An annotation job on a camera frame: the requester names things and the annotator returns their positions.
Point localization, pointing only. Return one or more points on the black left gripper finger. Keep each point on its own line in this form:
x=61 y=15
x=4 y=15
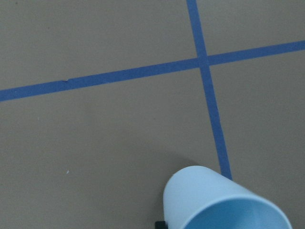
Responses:
x=160 y=225

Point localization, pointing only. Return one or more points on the light blue plastic cup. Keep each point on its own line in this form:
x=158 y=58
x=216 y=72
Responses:
x=197 y=197

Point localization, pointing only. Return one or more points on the long blue tape strip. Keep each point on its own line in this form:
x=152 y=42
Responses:
x=208 y=87

